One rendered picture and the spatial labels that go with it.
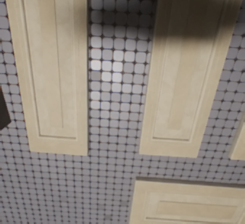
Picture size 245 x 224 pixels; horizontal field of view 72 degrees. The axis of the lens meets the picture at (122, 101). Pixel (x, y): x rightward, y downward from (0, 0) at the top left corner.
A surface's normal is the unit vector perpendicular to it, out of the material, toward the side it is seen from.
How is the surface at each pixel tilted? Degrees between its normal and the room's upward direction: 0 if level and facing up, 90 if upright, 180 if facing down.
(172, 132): 11
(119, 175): 0
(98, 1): 0
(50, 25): 0
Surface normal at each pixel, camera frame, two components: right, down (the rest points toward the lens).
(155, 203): -0.23, 0.36
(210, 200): 0.00, 0.18
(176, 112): -0.02, 0.38
